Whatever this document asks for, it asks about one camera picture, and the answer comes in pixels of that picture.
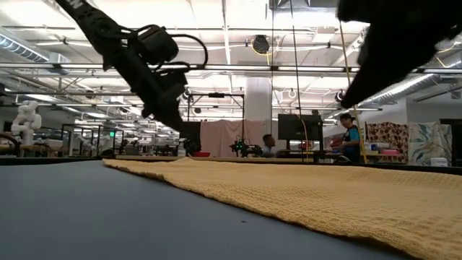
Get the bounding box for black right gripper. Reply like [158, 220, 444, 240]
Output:
[337, 0, 462, 108]

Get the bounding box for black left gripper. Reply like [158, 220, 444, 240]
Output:
[108, 39, 188, 133]

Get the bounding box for yellow orange waffle towel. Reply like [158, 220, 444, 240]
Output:
[103, 157, 462, 260]

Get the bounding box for black upright panel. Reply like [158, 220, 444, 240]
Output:
[180, 121, 202, 155]

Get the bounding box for pink beige hanging curtain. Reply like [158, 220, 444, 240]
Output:
[199, 120, 271, 158]

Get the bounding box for wooden top workbench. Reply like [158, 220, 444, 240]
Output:
[115, 155, 315, 164]

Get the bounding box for brown circle patterned fabric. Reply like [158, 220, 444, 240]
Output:
[365, 121, 410, 164]

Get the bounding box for small robot green lights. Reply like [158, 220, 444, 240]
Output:
[230, 138, 264, 158]

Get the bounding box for person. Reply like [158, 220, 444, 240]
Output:
[338, 112, 362, 164]
[261, 133, 278, 158]

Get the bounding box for white round pillar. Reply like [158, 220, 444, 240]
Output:
[244, 76, 273, 122]

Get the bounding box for leaf patterned fabric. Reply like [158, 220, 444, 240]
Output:
[408, 121, 454, 167]

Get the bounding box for long ceiling light bar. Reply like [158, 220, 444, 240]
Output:
[0, 62, 362, 72]

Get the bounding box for black cabinet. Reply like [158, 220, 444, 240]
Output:
[438, 118, 462, 168]

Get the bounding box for black computer monitor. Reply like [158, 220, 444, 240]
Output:
[276, 113, 325, 142]

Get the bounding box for silver ventilation duct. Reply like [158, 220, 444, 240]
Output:
[355, 71, 447, 108]
[0, 27, 71, 75]

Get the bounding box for black overhead camera gantry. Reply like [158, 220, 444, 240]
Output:
[186, 92, 246, 152]

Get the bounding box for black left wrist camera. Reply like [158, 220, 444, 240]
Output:
[138, 24, 180, 66]

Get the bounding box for yellow hanging cable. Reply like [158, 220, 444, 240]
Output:
[338, 19, 368, 164]

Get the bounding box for black frame enclosure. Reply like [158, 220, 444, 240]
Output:
[60, 123, 126, 157]

